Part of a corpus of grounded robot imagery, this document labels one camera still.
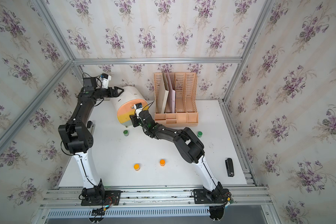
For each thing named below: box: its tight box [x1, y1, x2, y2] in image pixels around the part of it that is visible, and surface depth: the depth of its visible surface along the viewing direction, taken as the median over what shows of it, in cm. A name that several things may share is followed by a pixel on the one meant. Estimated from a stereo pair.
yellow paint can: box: [133, 163, 140, 172], surface depth 84 cm
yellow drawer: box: [117, 111, 136, 124], surface depth 93 cm
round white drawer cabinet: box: [110, 85, 149, 127], surface depth 91 cm
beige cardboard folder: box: [157, 71, 169, 114], surface depth 93 cm
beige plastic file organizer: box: [153, 71, 199, 127], surface depth 107 cm
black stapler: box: [224, 157, 235, 177], surface depth 83 cm
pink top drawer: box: [117, 98, 148, 117], surface depth 88 cm
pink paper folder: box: [165, 70, 176, 114], surface depth 91 cm
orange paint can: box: [159, 159, 166, 167], surface depth 85 cm
